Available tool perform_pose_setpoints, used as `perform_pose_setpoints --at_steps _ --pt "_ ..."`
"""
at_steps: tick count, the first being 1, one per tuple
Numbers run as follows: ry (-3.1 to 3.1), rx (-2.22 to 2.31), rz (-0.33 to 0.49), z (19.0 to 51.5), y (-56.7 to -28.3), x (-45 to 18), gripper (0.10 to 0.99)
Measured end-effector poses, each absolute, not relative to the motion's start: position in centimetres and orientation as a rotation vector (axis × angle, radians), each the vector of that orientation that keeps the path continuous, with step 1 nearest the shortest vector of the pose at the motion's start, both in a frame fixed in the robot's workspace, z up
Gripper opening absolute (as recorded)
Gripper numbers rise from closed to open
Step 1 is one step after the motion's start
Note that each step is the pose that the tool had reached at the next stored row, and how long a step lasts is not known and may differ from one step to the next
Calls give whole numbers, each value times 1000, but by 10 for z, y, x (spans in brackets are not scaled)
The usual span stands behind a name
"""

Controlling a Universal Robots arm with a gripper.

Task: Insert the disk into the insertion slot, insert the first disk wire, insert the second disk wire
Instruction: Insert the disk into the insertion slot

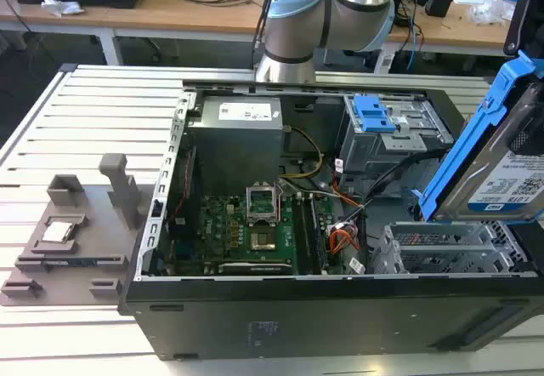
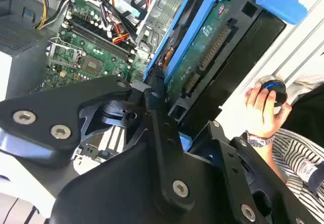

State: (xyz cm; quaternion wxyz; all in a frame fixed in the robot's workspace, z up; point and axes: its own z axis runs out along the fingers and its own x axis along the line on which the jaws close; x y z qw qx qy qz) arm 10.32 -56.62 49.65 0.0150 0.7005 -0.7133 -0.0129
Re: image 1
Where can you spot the grey parts rack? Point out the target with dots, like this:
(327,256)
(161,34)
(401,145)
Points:
(102,231)

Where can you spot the CPU socket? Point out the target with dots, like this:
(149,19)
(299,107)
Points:
(262,240)

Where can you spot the wooden desk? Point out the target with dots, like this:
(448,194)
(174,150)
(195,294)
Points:
(170,14)

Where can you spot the small black box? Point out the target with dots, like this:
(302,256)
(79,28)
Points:
(438,5)

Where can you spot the blue drive cage latch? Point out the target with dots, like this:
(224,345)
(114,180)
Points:
(372,114)

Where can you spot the metal disk bay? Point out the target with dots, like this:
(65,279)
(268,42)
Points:
(442,248)

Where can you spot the hard disk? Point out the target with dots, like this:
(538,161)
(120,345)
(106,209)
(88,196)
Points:
(510,172)

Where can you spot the black graphics card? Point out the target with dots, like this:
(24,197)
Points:
(255,269)

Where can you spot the silver CPU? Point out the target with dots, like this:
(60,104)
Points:
(58,232)

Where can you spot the crumpled white paper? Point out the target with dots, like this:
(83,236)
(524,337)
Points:
(59,5)

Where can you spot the grey power supply unit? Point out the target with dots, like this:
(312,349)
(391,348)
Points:
(238,146)

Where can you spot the metal drive cage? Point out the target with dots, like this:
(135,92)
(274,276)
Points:
(382,155)

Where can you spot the RAM stick with blue label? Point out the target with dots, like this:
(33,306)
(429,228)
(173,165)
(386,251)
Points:
(68,262)

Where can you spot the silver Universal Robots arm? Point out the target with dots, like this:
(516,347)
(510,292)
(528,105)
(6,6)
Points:
(297,31)

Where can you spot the black open PC case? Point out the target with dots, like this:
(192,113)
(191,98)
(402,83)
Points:
(297,320)

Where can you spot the black RAM stick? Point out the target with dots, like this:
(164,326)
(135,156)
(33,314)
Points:
(318,235)

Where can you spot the clear plastic bag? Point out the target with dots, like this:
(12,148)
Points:
(493,10)

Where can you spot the green motherboard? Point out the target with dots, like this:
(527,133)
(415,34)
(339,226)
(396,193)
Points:
(221,227)

